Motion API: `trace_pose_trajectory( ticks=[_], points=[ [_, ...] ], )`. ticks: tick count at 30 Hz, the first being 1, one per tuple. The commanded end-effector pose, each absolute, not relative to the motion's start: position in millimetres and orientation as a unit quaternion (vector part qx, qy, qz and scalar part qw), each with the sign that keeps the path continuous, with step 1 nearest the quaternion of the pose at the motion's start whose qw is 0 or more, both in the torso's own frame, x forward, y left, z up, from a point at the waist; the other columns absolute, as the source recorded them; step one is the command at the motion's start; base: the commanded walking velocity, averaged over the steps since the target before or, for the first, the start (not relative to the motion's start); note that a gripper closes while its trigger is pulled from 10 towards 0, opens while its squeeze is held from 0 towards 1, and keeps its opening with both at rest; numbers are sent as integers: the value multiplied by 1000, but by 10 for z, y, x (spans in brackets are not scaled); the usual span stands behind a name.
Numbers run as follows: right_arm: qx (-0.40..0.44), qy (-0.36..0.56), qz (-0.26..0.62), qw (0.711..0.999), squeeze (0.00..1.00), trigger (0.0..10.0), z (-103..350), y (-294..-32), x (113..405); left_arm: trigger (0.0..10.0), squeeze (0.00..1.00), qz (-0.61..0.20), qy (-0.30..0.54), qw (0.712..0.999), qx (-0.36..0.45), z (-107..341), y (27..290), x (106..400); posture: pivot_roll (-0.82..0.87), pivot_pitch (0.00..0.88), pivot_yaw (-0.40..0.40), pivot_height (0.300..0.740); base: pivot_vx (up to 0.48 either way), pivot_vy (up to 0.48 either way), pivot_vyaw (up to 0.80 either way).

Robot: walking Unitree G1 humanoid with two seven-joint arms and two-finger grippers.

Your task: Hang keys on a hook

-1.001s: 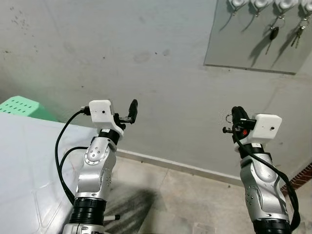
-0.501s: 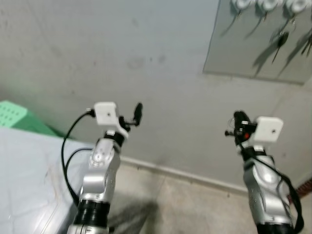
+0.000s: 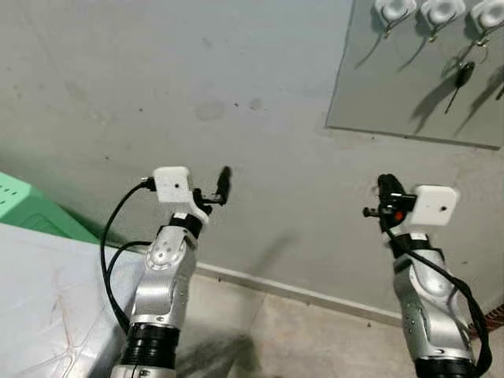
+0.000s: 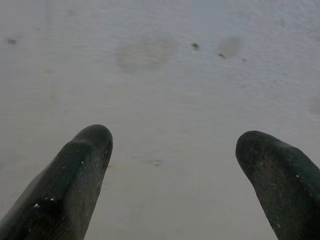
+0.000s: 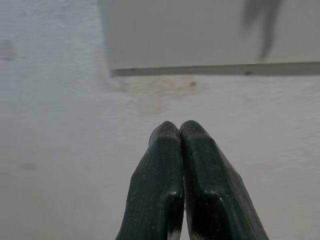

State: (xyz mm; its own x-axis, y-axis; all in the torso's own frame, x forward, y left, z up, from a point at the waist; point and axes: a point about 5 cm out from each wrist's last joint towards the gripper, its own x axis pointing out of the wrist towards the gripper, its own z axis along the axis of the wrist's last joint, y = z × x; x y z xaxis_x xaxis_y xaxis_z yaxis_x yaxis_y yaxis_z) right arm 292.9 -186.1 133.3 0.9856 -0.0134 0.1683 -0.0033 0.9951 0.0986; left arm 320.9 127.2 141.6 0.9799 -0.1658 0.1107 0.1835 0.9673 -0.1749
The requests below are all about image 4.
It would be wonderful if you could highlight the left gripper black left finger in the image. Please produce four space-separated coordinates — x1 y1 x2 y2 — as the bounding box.
0 123 114 240

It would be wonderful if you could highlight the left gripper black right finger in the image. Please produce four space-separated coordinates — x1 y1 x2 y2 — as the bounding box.
235 130 320 240

